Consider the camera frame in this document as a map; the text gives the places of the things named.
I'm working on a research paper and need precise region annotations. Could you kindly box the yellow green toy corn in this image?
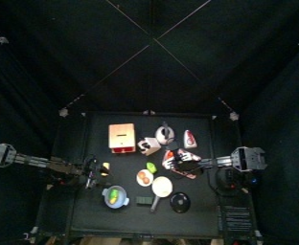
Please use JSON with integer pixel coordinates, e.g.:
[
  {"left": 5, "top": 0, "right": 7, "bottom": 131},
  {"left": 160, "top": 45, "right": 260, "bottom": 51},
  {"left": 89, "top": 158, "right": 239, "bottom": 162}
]
[{"left": 106, "top": 189, "right": 120, "bottom": 205}]

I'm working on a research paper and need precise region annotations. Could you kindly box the white and red toy iron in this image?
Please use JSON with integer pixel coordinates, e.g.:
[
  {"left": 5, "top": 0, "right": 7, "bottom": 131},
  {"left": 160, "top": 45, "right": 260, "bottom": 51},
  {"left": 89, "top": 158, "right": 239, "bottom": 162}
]
[{"left": 181, "top": 129, "right": 197, "bottom": 150}]

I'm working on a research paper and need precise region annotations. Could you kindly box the white toy kettle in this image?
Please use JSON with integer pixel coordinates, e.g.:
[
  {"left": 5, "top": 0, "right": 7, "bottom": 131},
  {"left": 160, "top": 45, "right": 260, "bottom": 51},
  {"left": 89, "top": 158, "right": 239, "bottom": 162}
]
[{"left": 155, "top": 122, "right": 176, "bottom": 145}]

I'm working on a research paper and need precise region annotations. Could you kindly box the white toy frying pan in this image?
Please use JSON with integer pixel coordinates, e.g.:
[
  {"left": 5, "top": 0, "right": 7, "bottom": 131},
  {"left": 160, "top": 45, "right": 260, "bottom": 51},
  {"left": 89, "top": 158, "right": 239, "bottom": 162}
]
[{"left": 149, "top": 175, "right": 175, "bottom": 212}]

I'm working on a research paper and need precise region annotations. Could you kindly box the wooden toy toaster box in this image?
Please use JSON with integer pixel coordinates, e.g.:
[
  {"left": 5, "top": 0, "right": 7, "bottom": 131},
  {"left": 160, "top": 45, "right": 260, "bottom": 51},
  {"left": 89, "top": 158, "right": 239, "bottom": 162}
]
[{"left": 106, "top": 122, "right": 136, "bottom": 155}]

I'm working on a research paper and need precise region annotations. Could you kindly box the dark green rectangular block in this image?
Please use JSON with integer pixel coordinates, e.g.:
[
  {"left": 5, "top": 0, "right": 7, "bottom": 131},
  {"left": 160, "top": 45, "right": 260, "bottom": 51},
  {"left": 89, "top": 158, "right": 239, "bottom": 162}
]
[{"left": 135, "top": 195, "right": 155, "bottom": 206}]

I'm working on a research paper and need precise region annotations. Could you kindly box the white plate with eggs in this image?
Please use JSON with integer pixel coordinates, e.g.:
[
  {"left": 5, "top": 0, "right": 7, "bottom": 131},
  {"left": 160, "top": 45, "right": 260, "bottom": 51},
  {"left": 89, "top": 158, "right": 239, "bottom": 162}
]
[{"left": 135, "top": 168, "right": 155, "bottom": 188}]

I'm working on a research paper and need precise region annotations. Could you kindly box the white cube with dark holes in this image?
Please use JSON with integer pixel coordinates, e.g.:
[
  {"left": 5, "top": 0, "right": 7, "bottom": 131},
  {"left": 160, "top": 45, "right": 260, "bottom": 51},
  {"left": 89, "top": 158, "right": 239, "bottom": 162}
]
[{"left": 136, "top": 137, "right": 163, "bottom": 157}]

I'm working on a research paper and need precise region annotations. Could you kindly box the black round lid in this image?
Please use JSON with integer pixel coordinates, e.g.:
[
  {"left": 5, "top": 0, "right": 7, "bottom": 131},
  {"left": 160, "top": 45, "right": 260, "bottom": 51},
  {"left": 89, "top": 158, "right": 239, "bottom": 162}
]
[{"left": 168, "top": 191, "right": 192, "bottom": 214}]

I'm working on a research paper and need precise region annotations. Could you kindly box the light blue toy pot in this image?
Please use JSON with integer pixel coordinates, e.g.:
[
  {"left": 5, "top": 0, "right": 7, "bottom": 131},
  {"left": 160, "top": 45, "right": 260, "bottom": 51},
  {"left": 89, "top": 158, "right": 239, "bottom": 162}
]
[{"left": 101, "top": 185, "right": 132, "bottom": 211}]

